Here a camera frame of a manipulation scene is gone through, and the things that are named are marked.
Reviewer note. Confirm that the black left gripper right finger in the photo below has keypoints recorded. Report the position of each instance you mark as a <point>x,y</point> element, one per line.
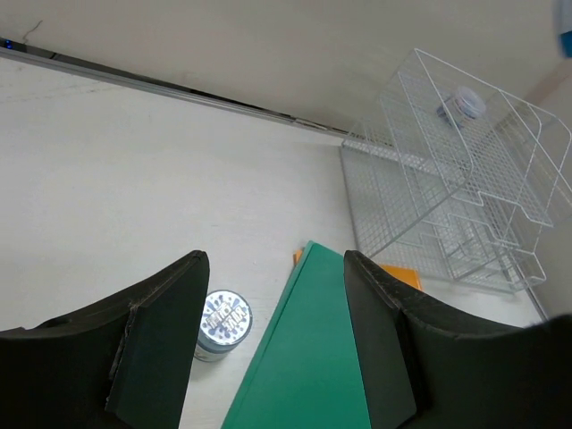
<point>426,364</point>

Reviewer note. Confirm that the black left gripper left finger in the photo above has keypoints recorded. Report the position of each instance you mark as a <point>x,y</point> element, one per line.
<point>121,362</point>

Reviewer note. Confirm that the blue pin jar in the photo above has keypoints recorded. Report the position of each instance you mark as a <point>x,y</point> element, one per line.
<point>225,322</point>
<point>562,23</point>

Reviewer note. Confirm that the green clip file folder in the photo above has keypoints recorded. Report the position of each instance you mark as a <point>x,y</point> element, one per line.
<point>305,372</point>

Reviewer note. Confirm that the clear paper clip jar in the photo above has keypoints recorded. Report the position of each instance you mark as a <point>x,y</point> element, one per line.
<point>461,107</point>

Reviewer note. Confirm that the orange file folder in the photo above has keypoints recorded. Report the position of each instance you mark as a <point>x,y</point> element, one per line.
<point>406,275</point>

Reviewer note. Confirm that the white wire desk organizer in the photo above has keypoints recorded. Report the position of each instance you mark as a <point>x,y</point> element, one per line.
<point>463,205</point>

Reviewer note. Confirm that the metal rail at back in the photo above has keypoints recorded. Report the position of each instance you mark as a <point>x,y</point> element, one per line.
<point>25,53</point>

